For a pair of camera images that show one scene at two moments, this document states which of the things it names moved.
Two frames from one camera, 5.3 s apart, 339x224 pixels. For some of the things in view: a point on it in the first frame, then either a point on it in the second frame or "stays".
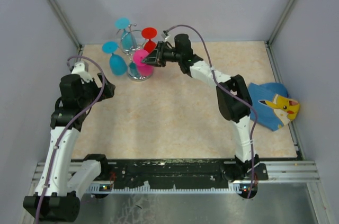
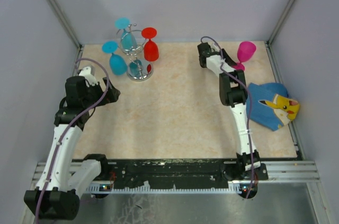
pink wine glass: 142,69 -> 246,51
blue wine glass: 117,64 stays
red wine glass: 149,33 stays
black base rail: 171,172 stays
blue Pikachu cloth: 275,108 stays
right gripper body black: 169,55 -> 225,59
